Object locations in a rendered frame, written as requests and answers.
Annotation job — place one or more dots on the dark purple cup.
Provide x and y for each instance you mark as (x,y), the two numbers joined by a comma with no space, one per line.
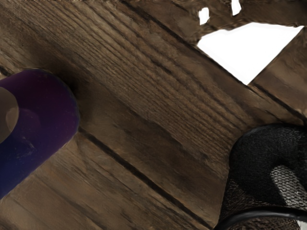
(40,124)

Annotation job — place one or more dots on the black mesh pen holder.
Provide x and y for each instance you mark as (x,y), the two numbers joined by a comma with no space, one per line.
(261,165)

